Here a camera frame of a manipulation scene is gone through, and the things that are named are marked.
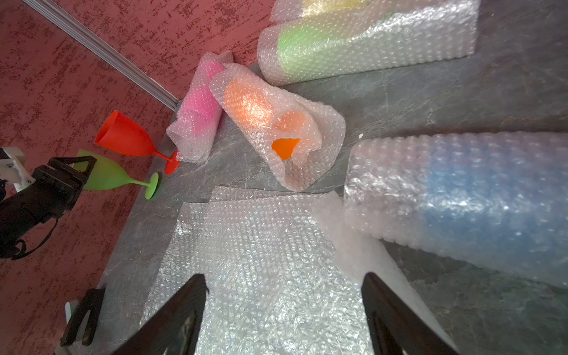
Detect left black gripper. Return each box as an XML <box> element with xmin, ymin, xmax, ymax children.
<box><xmin>1</xmin><ymin>155</ymin><xmax>97</xmax><ymax>260</ymax></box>

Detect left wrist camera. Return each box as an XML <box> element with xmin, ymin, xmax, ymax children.
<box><xmin>1</xmin><ymin>147</ymin><xmax>36</xmax><ymax>192</ymax></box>

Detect pink glass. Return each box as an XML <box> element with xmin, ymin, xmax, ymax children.
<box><xmin>167</xmin><ymin>51</ymin><xmax>234</xmax><ymax>164</ymax></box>

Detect orange glass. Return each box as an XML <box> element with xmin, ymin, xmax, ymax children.
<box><xmin>209</xmin><ymin>64</ymin><xmax>346</xmax><ymax>192</ymax></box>

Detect light green glass in bubble wrap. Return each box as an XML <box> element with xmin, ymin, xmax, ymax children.
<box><xmin>257</xmin><ymin>1</ymin><xmax>481</xmax><ymax>86</ymax></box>

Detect red wine glass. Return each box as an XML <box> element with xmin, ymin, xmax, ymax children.
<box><xmin>95</xmin><ymin>111</ymin><xmax>180</xmax><ymax>175</ymax></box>

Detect yellow glass in bubble wrap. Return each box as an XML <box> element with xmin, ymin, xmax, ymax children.
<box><xmin>269</xmin><ymin>0</ymin><xmax>370</xmax><ymax>23</ymax></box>

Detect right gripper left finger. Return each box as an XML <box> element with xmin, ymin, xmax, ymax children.
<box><xmin>114</xmin><ymin>274</ymin><xmax>208</xmax><ymax>354</ymax></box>

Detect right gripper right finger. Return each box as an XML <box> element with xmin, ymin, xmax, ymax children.
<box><xmin>361</xmin><ymin>272</ymin><xmax>458</xmax><ymax>354</ymax></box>

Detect blue glass in bubble wrap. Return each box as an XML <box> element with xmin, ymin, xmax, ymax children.
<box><xmin>344</xmin><ymin>132</ymin><xmax>567</xmax><ymax>287</ymax></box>

